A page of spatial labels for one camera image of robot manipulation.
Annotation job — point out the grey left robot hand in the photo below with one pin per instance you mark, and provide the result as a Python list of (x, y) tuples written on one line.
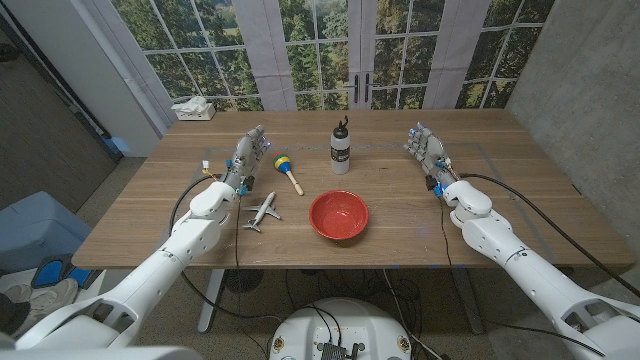
[(245, 155)]

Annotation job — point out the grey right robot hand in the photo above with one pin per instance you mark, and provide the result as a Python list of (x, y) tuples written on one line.
[(430, 150)]

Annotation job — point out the white oil cruet black pump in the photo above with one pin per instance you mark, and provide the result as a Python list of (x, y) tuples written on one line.
[(340, 150)]

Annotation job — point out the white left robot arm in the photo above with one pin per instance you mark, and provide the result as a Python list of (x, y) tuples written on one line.
[(190, 240)]

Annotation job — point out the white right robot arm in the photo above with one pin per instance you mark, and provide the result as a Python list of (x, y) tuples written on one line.
[(500, 245)]

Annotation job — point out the colourful striped wooden maraca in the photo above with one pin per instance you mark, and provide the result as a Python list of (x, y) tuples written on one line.
[(281, 162)]

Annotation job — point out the white toy airplane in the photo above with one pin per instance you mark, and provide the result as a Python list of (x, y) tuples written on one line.
[(262, 210)]

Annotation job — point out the red bowl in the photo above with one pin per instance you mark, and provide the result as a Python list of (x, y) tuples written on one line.
[(338, 215)]

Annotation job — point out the white tissue box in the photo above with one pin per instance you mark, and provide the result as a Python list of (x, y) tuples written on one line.
[(195, 112)]

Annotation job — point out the round black fan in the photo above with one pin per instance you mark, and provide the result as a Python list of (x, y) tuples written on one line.
[(243, 281)]

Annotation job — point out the printed window backdrop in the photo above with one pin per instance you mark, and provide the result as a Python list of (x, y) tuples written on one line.
[(320, 50)]

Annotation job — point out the white table leg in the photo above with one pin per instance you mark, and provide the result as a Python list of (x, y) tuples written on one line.
[(210, 300)]

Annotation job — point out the grey table leg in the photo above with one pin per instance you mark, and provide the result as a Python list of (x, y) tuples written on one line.
[(469, 305)]

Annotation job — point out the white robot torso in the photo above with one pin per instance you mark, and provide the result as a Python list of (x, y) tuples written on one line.
[(340, 320)]

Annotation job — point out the blue storage bin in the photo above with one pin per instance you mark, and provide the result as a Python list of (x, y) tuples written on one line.
[(35, 230)]

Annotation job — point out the blue and black pedal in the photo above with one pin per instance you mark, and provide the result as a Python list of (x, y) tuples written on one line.
[(50, 272)]

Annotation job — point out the white sneaker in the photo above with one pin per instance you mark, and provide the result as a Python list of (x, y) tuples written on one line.
[(50, 300)]

